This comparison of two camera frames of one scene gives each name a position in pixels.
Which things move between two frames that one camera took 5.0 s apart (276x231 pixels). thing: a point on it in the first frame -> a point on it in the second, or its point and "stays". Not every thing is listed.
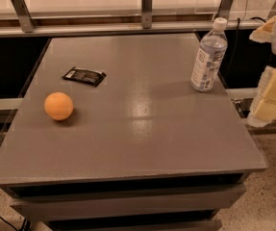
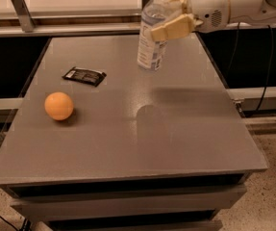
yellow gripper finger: [273, 93] -> [175, 28]
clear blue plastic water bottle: [210, 57] -> [156, 11]
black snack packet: [89, 76] stays
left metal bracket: [25, 16] stays
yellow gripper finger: [263, 34] -> [180, 3]
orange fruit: [58, 106] stays
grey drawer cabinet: [106, 133] stays
